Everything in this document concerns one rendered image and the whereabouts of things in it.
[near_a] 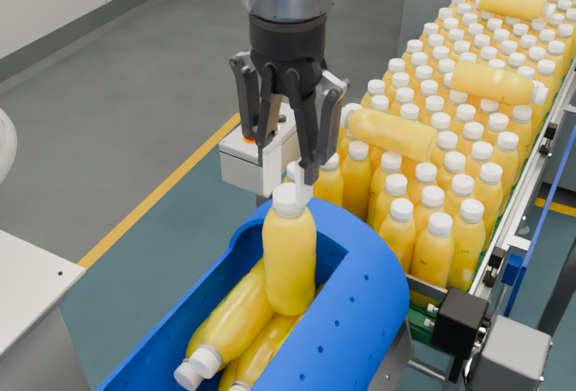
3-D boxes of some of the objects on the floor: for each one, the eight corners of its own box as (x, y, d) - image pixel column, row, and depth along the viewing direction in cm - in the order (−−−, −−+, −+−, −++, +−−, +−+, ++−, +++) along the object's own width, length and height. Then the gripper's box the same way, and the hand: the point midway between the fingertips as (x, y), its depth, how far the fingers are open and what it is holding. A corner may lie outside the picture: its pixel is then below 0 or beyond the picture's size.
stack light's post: (477, 463, 175) (599, 183, 107) (481, 452, 178) (603, 171, 109) (490, 470, 174) (623, 189, 105) (494, 459, 176) (626, 177, 108)
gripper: (194, 2, 56) (213, 190, 71) (348, 42, 49) (333, 241, 64) (239, -22, 61) (249, 159, 75) (385, 11, 54) (363, 203, 69)
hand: (288, 175), depth 67 cm, fingers closed on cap, 4 cm apart
